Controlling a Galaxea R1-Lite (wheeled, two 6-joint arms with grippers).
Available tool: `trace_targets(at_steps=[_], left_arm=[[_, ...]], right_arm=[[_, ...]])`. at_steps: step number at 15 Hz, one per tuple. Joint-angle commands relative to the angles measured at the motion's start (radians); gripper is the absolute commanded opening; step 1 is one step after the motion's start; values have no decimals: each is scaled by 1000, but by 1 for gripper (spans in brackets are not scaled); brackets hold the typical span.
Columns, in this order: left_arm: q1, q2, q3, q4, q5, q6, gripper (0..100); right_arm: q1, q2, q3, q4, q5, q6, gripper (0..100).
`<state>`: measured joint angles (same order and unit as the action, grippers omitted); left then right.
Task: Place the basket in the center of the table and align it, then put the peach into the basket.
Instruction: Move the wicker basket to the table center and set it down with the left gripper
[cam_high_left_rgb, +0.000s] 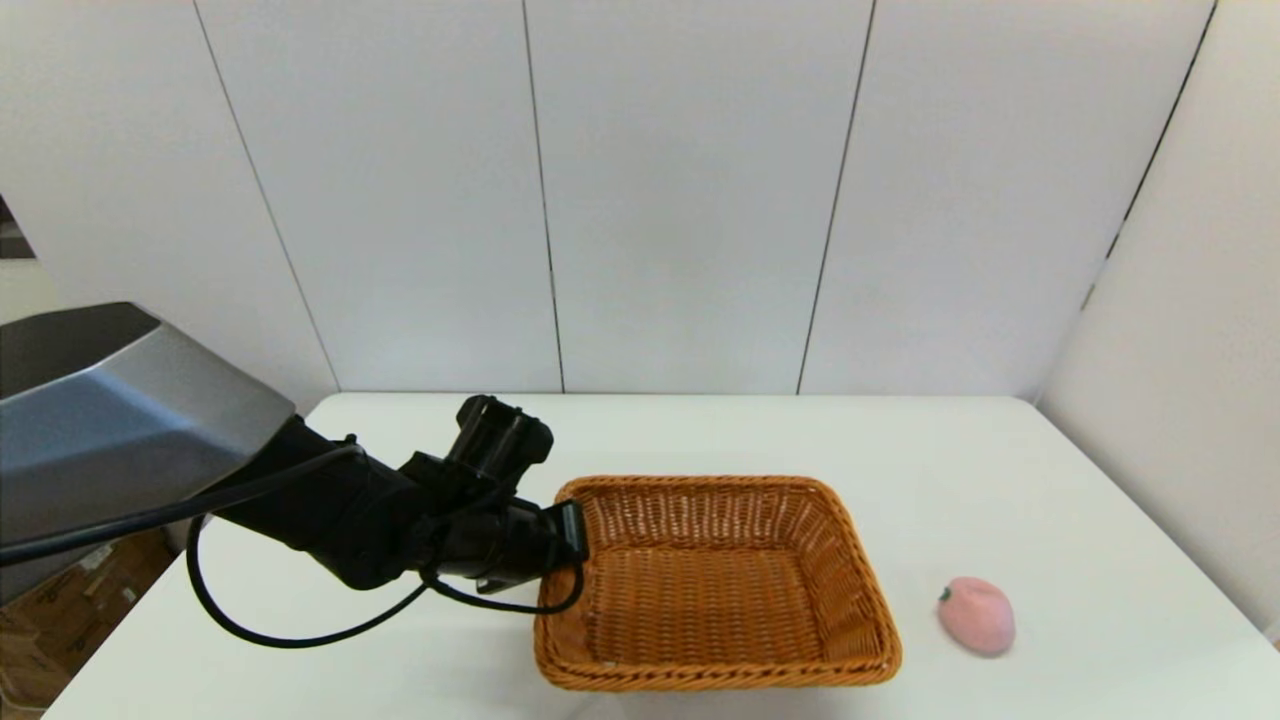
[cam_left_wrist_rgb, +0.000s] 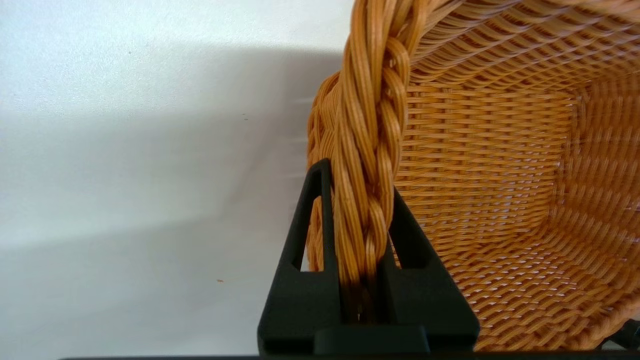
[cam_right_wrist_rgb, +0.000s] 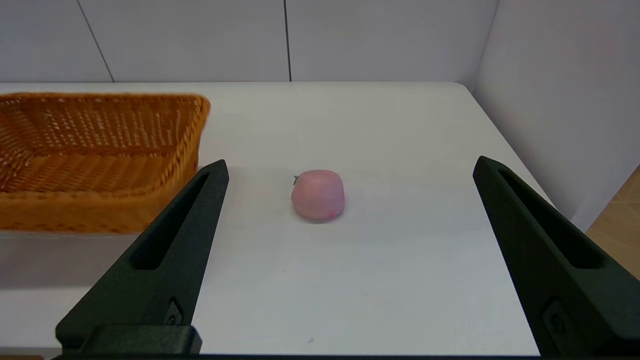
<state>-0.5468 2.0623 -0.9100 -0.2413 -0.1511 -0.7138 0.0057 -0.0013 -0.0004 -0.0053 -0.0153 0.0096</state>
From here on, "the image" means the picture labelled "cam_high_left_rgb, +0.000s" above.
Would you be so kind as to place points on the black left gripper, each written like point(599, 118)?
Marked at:
point(490, 545)

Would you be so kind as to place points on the orange woven wicker basket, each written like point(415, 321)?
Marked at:
point(700, 610)

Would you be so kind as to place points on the pink peach with green stem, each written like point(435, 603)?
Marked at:
point(978, 617)

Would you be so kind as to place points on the black and grey left robot arm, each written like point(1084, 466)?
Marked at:
point(130, 420)

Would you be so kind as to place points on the brown cardboard box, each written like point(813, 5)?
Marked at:
point(70, 620)

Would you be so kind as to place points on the dark shelf edge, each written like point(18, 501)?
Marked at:
point(10, 240)

